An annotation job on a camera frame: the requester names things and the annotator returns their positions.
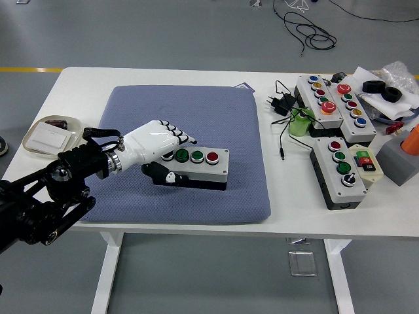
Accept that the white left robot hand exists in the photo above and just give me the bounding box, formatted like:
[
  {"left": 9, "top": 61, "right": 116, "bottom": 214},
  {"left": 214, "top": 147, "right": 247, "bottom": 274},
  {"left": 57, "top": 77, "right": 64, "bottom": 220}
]
[{"left": 118, "top": 119, "right": 198, "bottom": 188}]

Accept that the grey four-button control box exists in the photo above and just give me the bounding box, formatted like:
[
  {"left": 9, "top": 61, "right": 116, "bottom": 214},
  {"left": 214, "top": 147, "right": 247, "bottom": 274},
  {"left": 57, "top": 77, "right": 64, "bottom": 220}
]
[
  {"left": 309, "top": 137, "right": 368, "bottom": 211},
  {"left": 152, "top": 143, "right": 230, "bottom": 191}
]

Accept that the blue-grey padded mat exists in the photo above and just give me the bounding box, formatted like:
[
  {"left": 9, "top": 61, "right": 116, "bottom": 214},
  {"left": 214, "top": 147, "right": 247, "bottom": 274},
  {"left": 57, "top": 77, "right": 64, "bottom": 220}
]
[{"left": 80, "top": 85, "right": 272, "bottom": 225}]

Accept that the beige shallow tray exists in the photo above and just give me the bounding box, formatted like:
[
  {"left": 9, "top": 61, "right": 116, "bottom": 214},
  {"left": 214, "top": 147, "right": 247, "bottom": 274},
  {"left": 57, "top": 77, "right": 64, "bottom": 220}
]
[{"left": 22, "top": 114, "right": 83, "bottom": 160}]

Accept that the purple-edged white card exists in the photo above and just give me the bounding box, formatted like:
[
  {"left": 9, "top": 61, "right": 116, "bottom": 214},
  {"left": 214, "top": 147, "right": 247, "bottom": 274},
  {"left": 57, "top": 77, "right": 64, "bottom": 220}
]
[{"left": 234, "top": 81, "right": 256, "bottom": 94}]

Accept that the black power adapter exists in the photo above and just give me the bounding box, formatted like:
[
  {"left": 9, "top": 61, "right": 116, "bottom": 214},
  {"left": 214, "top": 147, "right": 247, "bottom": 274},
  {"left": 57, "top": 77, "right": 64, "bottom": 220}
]
[{"left": 264, "top": 92, "right": 297, "bottom": 116}]

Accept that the white table leg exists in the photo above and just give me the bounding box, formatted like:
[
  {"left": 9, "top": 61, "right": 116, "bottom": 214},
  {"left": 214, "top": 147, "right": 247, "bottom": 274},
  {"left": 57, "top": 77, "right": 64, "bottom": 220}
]
[
  {"left": 323, "top": 238, "right": 356, "bottom": 314},
  {"left": 90, "top": 231, "right": 124, "bottom": 314}
]

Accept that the green plastic cup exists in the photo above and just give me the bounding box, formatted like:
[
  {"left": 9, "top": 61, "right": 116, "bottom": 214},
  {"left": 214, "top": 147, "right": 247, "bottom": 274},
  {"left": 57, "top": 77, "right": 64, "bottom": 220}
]
[{"left": 288, "top": 107, "right": 315, "bottom": 137}]

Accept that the metal floor socket plate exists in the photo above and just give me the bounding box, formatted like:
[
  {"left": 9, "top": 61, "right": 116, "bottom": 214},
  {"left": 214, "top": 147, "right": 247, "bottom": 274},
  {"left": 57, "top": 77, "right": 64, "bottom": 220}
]
[{"left": 287, "top": 251, "right": 318, "bottom": 277}]

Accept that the white paper sheet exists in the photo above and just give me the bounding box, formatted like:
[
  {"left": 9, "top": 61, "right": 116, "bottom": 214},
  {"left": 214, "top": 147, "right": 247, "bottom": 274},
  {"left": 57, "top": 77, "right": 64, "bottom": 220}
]
[{"left": 352, "top": 66, "right": 419, "bottom": 120}]

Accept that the red knob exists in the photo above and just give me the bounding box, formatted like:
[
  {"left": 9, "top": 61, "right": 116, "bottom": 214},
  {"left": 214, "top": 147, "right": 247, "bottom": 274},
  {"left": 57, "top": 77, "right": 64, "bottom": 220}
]
[{"left": 385, "top": 121, "right": 406, "bottom": 135}]

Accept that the grey block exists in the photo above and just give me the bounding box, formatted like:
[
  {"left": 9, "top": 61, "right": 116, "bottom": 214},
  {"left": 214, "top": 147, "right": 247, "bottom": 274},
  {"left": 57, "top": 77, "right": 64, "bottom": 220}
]
[{"left": 375, "top": 129, "right": 419, "bottom": 187}]

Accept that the clear bubble wrap bag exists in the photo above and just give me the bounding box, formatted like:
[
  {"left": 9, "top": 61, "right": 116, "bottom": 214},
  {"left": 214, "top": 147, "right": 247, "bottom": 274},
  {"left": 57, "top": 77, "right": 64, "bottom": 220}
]
[{"left": 371, "top": 60, "right": 419, "bottom": 96}]

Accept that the orange cylinder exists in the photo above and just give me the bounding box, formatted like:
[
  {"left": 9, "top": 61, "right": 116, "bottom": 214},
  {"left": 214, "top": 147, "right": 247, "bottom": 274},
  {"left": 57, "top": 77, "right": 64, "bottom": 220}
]
[{"left": 401, "top": 123, "right": 419, "bottom": 157}]

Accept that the white wall switch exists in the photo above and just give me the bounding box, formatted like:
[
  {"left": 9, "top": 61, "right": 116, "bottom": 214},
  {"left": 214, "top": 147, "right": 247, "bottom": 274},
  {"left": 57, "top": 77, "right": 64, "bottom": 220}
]
[{"left": 31, "top": 122, "right": 73, "bottom": 152}]

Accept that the black adapter cable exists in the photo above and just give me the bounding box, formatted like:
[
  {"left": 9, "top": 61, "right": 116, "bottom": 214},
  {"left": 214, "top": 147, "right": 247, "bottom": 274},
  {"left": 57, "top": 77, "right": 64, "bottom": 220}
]
[{"left": 270, "top": 80, "right": 317, "bottom": 162}]

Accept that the coiled black floor cable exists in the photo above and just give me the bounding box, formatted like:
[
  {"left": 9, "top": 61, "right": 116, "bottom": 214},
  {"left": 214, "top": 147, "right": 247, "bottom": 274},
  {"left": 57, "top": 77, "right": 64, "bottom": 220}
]
[{"left": 273, "top": 0, "right": 338, "bottom": 57}]

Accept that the white floor cord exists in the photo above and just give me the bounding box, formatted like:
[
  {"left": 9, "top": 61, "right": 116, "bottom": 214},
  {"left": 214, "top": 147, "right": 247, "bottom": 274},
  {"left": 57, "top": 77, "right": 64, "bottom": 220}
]
[{"left": 283, "top": 0, "right": 310, "bottom": 14}]

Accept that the cream three-key switch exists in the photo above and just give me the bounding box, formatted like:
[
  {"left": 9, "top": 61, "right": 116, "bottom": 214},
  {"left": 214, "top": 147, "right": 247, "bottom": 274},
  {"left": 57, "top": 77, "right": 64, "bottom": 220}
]
[{"left": 347, "top": 143, "right": 384, "bottom": 190}]

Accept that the black foam ring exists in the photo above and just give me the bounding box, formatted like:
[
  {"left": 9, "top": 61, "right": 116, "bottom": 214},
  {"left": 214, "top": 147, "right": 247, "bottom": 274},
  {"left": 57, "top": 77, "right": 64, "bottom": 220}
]
[
  {"left": 382, "top": 86, "right": 403, "bottom": 103},
  {"left": 361, "top": 80, "right": 387, "bottom": 94}
]

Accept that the blue ring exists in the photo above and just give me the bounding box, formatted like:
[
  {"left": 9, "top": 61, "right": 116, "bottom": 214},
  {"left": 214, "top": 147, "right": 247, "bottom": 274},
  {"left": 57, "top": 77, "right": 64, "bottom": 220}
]
[{"left": 376, "top": 109, "right": 419, "bottom": 124}]

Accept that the long black floor cable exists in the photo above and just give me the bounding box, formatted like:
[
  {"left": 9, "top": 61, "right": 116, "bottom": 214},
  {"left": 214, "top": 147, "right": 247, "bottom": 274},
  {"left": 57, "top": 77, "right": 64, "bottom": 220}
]
[{"left": 327, "top": 0, "right": 419, "bottom": 24}]

